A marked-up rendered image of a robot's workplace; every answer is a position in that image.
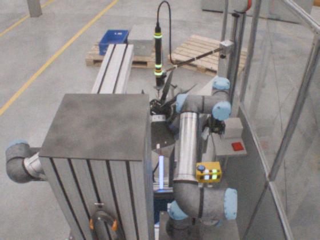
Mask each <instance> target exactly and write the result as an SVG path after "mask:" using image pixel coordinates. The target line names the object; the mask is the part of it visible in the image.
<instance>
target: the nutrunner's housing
mask: <svg viewBox="0 0 320 240"><path fill-rule="evenodd" d="M155 33H161V27H160V26H159V22H158V23H156V27H155ZM155 81H156V86H161V77H155Z"/></svg>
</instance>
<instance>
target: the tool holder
mask: <svg viewBox="0 0 320 240"><path fill-rule="evenodd" d="M163 71H165V72H162V76H161V86H156V82H155V83H154V84H153V88H154V89H156V90H161V89H163V88H164V86H165V85H164V84H165V77H167V71H166V70H163Z"/></svg>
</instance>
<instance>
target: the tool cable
mask: <svg viewBox="0 0 320 240"><path fill-rule="evenodd" d="M163 3H167V5H168V7H169V55H170V62H171V63H172V64H173V65H174V67H176V68H175V69H177V65H180V64H182V63H185V62H187V61H192V60H193V59H194V60H195V61H196V58H198V57H201V56H203V55H206V54H208V53H210V52H213V54H214V52H215V51H216V50H218V49H221V48H217V49H214V50H212V51H208V52H207V53H204V54H202V55H199V56H197V57H193V58H192V59H190V60H186V61H183V62H181V63H173V62H172V59H171V8H170V5H169V3H168V2H167V1H162V2H161V3H160V4H159V6H158V10H157V23H158V22H159V9H160V7H161V5H162V4H163ZM195 61H194V62H195Z"/></svg>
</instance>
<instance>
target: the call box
mask: <svg viewBox="0 0 320 240"><path fill-rule="evenodd" d="M199 165H202V166H204V167H205V169H204V170H198V166H199ZM205 170H208V171H209V170H212V171H213V170H216V173H214V172H212V173H210V172H208V173H206V172H205ZM217 170H220V172H217ZM200 171H203V174H201V172H200ZM206 175H220V177H219V179H205V176H206ZM201 176H203V179H200V177H201ZM220 178H221V167H220V164H219V162H201V163H197V169H196V179H197V180H198V183H207V182H219V181H220Z"/></svg>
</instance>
